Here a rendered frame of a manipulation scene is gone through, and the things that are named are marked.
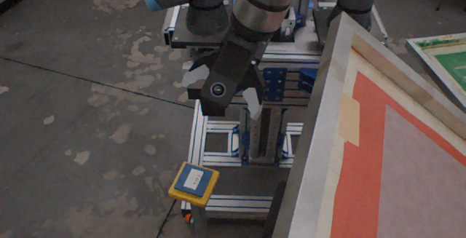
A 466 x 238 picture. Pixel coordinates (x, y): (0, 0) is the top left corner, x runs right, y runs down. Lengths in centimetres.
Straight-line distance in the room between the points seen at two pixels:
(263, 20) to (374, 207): 35
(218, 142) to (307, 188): 174
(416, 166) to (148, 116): 216
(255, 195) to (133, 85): 144
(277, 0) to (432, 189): 50
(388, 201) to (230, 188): 144
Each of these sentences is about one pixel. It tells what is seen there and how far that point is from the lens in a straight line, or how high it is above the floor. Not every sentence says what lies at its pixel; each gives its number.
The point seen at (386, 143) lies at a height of 143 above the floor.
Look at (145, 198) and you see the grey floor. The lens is 230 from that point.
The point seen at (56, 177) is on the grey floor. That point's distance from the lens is 257.
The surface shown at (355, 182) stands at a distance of 63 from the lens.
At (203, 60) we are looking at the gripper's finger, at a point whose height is 160.
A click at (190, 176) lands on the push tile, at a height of 97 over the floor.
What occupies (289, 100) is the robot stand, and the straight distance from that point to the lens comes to 144.
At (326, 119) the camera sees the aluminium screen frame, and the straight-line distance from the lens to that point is 58.
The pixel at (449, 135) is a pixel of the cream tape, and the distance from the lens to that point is 97.
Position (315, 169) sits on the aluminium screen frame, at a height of 155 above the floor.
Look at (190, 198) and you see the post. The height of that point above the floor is 95.
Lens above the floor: 198
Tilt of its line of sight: 47 degrees down
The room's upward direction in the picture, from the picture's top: straight up
